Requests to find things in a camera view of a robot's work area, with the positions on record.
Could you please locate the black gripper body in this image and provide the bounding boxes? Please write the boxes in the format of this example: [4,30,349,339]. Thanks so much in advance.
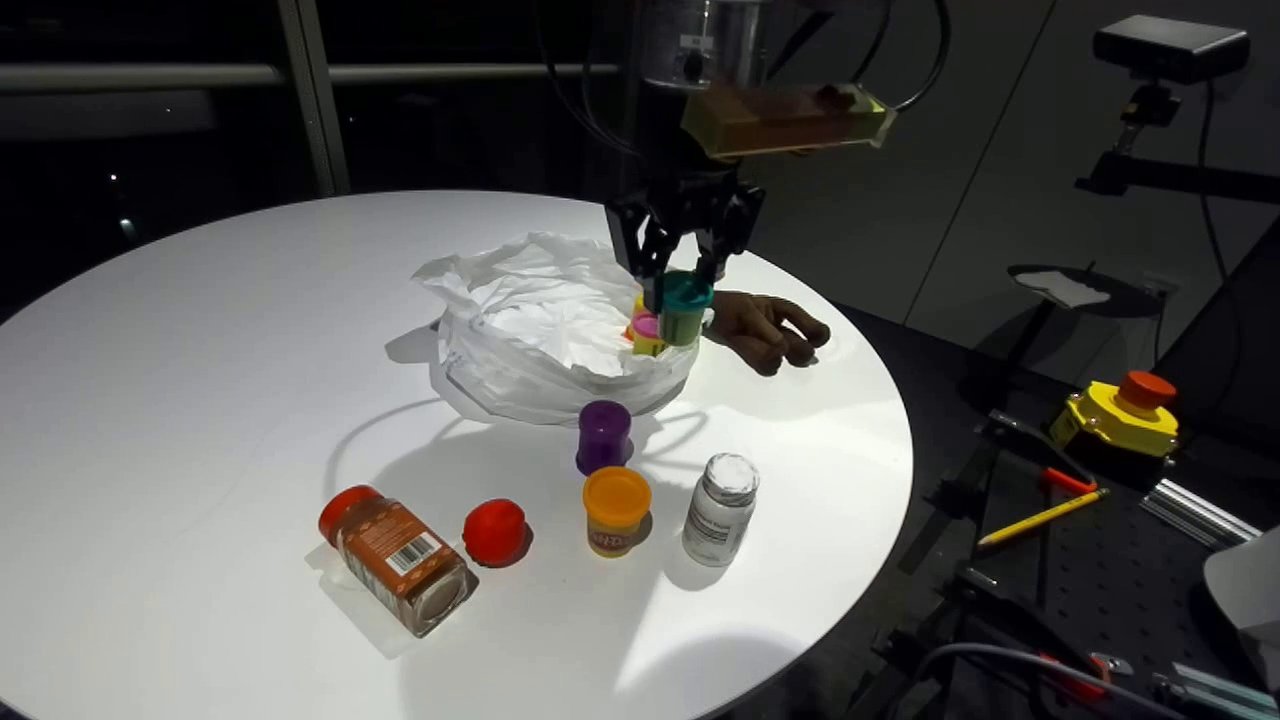
[606,167,774,263]

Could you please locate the teal lid dough tub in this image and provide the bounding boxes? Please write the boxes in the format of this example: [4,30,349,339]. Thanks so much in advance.
[650,268,722,346]

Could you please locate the white plastic bag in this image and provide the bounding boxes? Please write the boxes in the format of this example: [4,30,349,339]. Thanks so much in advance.
[410,228,711,429]

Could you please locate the purple dough tub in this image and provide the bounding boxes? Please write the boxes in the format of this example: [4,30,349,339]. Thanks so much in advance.
[572,396,639,478]

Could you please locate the orange lid dough tub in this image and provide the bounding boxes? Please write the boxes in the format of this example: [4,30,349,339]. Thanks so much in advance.
[580,463,662,565]

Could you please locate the white lid glass jar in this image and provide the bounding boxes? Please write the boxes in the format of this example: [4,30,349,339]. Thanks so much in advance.
[680,447,764,572]

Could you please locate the orange cap spice bottle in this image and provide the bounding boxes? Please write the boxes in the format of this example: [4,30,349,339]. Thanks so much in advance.
[312,482,486,644]

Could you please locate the brown plush moose toy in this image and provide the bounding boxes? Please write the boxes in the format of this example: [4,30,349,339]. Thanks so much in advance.
[705,286,838,379]

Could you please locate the grey flat stand plate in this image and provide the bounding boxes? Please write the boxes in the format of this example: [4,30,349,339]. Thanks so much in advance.
[1003,258,1170,323]

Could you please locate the yellow pencil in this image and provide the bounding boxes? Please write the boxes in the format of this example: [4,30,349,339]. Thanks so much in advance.
[973,482,1112,552]

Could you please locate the yellow emergency stop button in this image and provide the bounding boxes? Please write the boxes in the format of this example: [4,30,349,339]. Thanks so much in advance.
[1043,369,1185,463]

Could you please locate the white rounded object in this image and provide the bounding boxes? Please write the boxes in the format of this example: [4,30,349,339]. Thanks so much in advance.
[1199,523,1280,658]

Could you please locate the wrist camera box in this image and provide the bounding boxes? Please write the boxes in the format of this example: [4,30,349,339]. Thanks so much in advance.
[680,81,901,164]

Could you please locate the grey window post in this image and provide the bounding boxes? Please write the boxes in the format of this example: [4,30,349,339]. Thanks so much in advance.
[273,0,358,200]

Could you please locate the red handled tool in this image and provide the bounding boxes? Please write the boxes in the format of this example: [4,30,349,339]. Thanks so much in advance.
[1038,463,1104,502]

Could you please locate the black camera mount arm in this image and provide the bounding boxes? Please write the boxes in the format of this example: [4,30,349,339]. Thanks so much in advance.
[1073,75,1280,206]

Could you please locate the grey external camera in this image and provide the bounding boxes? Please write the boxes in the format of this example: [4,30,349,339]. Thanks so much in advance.
[1090,7,1257,88]

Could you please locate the grey floor cable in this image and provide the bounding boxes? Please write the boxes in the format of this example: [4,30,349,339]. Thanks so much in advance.
[916,639,1194,720]

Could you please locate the grey horizontal window rail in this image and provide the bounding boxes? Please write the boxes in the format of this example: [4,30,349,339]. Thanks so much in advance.
[0,58,634,99]

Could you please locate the aluminium profile rail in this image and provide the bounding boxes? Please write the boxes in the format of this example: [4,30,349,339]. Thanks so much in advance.
[1146,476,1264,548]

